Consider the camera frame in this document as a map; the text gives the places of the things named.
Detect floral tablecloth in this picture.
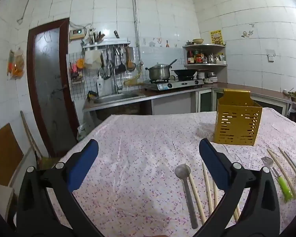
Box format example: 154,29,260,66
57,107,296,237

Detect green handled metal fork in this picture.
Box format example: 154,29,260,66
261,156,294,202

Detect corner shelf with bottles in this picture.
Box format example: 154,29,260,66
183,44,228,70

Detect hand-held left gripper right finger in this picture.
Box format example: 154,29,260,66
194,138,281,237

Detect black wok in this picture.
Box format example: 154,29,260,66
171,69,197,77

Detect yellow perforated utensil holder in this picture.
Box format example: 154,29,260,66
213,88,263,146

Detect stack of dishes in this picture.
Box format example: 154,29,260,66
197,71,218,83

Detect white hanging cloth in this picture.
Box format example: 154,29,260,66
84,51,101,70

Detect wire basket with sponges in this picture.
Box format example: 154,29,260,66
69,62,84,85

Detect yellow hose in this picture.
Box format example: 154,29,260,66
123,68,143,87

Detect wooden spatula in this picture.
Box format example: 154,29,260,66
126,47,137,71

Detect steel gas stove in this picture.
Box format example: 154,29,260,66
143,78,205,91

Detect brown wooden board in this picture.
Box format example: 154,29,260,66
0,123,24,187

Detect metal utensil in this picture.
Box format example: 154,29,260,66
278,146,296,187

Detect black slotted spatula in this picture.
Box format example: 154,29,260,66
113,47,127,73

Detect brown framed glass door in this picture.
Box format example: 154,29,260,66
27,18,81,157

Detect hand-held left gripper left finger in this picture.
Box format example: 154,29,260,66
15,139,106,237

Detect white wire grid panel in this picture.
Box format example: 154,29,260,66
69,47,141,100

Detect steel sink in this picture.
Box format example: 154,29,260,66
92,92,141,104

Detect kitchen counter cabinet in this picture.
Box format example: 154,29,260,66
82,81,293,117

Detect steel cooking pot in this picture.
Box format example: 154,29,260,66
145,59,178,81

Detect steel cup of utensils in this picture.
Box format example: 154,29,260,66
89,31,105,45

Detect steel wall utensil rack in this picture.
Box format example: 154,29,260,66
82,38,132,50

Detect wooden stick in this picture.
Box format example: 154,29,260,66
20,111,43,159

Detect white soap bottle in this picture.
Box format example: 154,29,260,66
96,74,104,97

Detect metal spoon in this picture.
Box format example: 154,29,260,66
175,164,199,229

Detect beige wall control box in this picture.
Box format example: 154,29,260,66
69,28,87,40

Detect steel faucet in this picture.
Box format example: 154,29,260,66
106,62,120,94

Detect yellow wall poster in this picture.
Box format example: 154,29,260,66
210,30,223,45

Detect grey wall pipe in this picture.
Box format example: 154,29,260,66
132,0,141,62

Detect hanging plastic bags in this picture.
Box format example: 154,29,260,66
7,48,24,79

